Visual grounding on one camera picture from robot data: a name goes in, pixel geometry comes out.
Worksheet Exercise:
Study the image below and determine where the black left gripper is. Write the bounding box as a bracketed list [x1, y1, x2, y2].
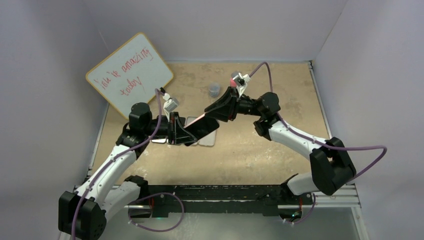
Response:
[143, 112, 197, 145]

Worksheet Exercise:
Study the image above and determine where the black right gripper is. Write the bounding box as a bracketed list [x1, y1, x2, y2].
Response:
[205, 87, 265, 123]

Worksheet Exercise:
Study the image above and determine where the white phone case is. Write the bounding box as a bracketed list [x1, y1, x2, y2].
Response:
[184, 116, 199, 147]

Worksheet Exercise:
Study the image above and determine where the phone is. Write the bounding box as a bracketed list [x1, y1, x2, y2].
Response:
[151, 137, 168, 144]
[194, 115, 220, 140]

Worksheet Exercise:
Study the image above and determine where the beige phone case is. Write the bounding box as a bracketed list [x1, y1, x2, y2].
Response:
[198, 130, 217, 147]

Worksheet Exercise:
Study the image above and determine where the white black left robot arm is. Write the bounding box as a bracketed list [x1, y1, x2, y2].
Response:
[58, 102, 197, 240]

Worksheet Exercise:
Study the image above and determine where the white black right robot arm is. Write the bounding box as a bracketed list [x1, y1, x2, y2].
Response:
[204, 87, 357, 204]

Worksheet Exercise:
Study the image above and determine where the clear plastic cup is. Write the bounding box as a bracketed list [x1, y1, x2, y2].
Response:
[208, 82, 221, 98]

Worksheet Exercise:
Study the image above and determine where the pink capped marker jar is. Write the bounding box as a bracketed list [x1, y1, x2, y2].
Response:
[229, 77, 239, 88]

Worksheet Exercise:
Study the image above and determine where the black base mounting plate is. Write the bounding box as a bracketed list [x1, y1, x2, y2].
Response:
[141, 184, 313, 218]

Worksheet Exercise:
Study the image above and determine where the yellow framed whiteboard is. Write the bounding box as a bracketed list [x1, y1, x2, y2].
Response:
[85, 32, 174, 119]

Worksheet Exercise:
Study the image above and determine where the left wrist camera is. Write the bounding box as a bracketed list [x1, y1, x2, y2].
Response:
[162, 93, 180, 115]

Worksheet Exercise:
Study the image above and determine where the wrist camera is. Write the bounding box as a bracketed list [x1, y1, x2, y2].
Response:
[231, 71, 251, 97]
[162, 93, 180, 115]

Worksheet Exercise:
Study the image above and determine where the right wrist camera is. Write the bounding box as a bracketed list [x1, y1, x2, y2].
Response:
[231, 71, 251, 97]

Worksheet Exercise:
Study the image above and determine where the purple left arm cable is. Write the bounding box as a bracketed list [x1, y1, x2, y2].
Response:
[70, 88, 167, 240]

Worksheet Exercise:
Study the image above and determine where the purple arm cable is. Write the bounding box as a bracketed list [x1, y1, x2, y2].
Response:
[70, 88, 167, 240]
[249, 61, 388, 181]

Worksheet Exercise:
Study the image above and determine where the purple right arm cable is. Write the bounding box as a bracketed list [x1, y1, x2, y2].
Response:
[249, 61, 388, 181]

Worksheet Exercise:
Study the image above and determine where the aluminium table edge rail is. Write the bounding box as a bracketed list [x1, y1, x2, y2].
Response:
[307, 60, 347, 185]

